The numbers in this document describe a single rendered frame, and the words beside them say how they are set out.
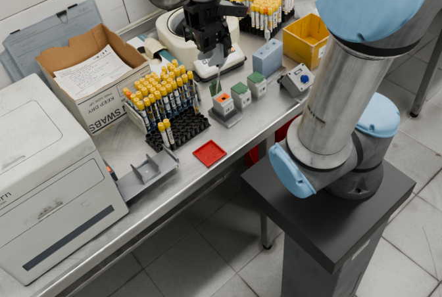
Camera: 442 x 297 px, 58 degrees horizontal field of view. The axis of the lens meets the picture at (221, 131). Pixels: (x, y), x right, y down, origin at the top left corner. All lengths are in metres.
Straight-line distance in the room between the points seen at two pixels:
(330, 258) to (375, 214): 0.15
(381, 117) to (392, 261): 1.23
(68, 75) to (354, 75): 1.02
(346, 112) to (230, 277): 1.37
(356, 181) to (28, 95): 0.73
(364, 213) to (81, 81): 0.91
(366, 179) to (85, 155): 0.59
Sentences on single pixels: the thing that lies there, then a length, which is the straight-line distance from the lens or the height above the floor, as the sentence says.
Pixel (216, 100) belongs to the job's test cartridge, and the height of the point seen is 0.95.
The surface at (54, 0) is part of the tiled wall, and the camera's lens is 1.40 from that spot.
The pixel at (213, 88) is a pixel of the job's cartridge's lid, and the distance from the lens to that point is 1.13.
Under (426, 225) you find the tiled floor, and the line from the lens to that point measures 2.10.
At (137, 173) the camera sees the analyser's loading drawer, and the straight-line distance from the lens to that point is 1.02.
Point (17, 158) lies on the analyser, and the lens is 0.84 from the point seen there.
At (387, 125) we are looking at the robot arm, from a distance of 0.79.
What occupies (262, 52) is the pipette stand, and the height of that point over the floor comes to 0.97.
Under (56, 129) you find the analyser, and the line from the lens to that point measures 0.85.
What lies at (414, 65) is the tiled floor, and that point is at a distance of 2.85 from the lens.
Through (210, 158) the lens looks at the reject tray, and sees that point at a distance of 1.09.
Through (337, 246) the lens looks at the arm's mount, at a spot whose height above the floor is 0.93.
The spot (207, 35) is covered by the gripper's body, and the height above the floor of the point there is 1.21.
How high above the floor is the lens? 1.73
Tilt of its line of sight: 48 degrees down
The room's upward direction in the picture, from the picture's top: 8 degrees counter-clockwise
